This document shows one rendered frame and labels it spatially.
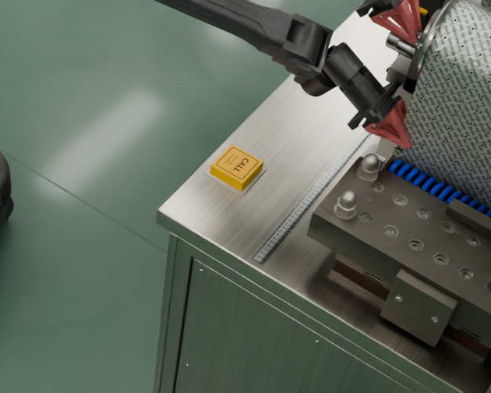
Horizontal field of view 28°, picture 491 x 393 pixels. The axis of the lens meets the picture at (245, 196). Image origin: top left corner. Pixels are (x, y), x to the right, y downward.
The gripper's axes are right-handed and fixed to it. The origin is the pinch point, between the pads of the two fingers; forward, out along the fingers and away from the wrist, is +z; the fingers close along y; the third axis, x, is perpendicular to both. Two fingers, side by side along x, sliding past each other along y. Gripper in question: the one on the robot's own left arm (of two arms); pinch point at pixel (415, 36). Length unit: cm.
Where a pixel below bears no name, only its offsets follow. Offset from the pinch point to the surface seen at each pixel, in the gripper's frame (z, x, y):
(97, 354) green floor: 38, -126, 17
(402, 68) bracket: 4.9, -7.4, -2.2
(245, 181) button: 6.3, -33.8, 18.5
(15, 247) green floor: 8, -150, 3
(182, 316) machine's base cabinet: 23, -57, 31
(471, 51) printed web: 4.2, 11.3, 5.3
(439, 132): 14.6, -1.3, 6.5
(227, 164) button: 2.5, -36.6, 17.1
